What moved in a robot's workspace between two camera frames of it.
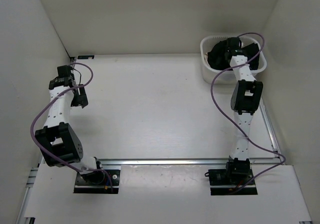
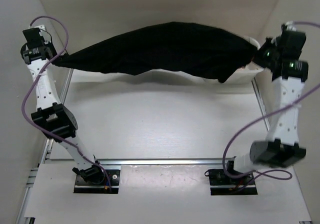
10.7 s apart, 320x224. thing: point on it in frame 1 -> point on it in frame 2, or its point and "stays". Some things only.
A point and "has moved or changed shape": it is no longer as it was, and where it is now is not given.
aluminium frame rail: [268, 127] stays
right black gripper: [227, 50] -> [269, 43]
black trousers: [216, 55] has moved or changed shape
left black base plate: [83, 186] stays
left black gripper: [81, 99] -> [48, 44]
